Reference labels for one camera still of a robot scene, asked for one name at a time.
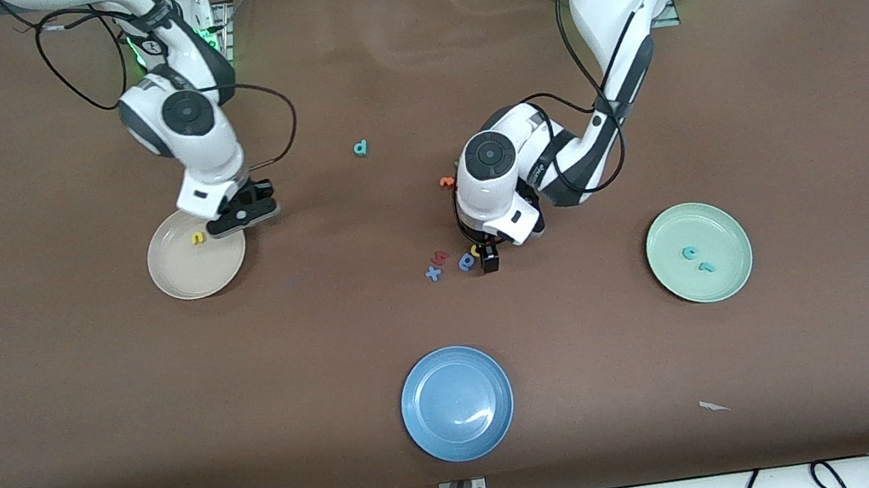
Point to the teal foam letter c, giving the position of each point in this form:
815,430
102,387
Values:
685,252

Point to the teal foam letter r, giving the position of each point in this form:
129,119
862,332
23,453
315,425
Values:
706,267

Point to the blue foam letter x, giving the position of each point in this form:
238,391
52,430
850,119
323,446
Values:
433,273

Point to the brown table cover sheet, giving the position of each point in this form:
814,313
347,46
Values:
81,417

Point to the beige brown plate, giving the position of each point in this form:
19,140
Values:
189,272

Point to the green plate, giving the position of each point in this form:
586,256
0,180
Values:
704,290

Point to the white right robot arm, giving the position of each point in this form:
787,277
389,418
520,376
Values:
210,157

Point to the blue plate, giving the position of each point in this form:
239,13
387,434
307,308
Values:
457,404

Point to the teal foam letter d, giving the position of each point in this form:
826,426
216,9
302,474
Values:
360,148

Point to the blue foam letter a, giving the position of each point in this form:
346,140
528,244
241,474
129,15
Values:
462,264

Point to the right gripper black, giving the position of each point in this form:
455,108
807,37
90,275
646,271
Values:
262,190

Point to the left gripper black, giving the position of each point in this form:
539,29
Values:
481,243

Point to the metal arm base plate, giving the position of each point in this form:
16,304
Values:
668,20
223,30

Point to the small orange foam letter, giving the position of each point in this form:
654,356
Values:
444,182

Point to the red foam letter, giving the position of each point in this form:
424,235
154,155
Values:
440,258

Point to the yellow foam letter n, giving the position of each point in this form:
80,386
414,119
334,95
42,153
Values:
198,238

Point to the white tape scrap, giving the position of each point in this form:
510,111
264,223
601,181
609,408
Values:
713,406

